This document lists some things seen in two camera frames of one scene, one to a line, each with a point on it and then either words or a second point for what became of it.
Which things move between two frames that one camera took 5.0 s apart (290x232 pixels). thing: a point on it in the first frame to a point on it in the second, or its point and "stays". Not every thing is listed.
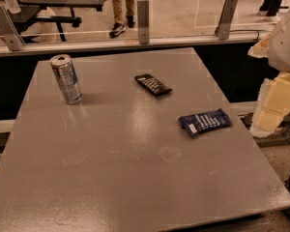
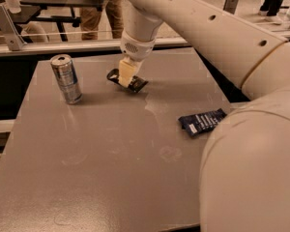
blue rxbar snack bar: x=197 y=124 stays
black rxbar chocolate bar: x=153 y=85 to x=136 y=83
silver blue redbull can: x=68 y=78 stays
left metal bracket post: x=3 y=27 stays
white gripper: x=286 y=45 to x=136 y=48
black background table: x=54 y=8 stays
